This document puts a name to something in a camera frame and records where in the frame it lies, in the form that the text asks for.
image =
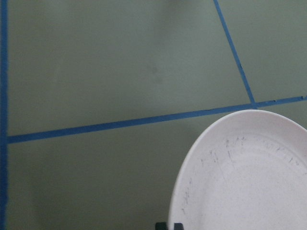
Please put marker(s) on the pink plate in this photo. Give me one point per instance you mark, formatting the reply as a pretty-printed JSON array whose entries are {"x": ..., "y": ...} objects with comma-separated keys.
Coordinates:
[{"x": 246, "y": 171}]

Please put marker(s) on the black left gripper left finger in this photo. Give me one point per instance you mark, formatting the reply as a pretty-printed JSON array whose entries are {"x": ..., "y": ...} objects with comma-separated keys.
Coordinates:
[{"x": 161, "y": 226}]

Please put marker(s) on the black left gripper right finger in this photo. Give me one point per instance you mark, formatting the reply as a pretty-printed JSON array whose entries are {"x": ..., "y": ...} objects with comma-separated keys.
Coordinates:
[{"x": 178, "y": 226}]

